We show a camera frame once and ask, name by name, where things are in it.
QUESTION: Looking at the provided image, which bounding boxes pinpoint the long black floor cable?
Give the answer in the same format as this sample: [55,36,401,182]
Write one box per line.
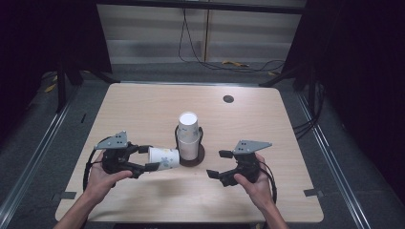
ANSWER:
[178,8,286,73]

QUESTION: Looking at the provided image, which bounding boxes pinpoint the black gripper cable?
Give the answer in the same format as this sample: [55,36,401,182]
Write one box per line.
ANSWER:
[82,136,113,192]
[258,159,278,204]

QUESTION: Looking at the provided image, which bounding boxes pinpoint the black stand leg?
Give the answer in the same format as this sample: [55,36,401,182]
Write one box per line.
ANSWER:
[258,67,301,88]
[90,70,121,85]

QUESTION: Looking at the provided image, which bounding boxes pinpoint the black stand post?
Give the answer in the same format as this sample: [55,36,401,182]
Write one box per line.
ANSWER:
[55,61,67,115]

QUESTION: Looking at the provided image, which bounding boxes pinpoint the metal floor rail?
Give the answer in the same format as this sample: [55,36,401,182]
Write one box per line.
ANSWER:
[0,103,72,220]
[295,92,372,229]

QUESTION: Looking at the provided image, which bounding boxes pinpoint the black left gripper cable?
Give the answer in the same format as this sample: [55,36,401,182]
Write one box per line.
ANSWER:
[82,136,113,192]

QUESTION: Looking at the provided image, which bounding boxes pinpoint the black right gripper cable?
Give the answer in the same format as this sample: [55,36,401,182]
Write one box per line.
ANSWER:
[258,159,278,204]

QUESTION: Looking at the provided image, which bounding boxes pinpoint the grey tape piece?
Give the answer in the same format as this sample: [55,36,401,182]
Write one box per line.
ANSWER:
[52,191,77,201]
[303,188,324,198]

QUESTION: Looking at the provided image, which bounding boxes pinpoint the flower-print paper cup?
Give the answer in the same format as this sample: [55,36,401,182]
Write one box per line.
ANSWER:
[148,146,181,172]

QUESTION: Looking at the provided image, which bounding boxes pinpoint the person's left hand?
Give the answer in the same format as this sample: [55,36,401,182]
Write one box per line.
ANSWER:
[83,151,134,204]

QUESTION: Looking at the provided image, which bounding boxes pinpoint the person's right hand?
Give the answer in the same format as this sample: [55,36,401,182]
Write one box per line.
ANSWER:
[233,153,275,211]

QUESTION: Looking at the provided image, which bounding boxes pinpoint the stack of white paper cups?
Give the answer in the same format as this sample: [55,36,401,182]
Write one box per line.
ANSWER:
[177,111,201,161]

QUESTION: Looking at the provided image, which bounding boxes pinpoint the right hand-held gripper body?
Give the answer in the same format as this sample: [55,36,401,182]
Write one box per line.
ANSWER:
[222,139,273,188]

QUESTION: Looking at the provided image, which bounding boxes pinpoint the black cable bundle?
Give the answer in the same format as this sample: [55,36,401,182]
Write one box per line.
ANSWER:
[292,81,327,141]

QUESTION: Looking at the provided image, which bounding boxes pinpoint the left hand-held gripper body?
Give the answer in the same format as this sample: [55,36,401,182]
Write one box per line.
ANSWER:
[94,130,141,176]

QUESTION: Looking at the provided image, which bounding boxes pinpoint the black frame beam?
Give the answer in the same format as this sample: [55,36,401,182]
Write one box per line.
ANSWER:
[96,0,309,15]

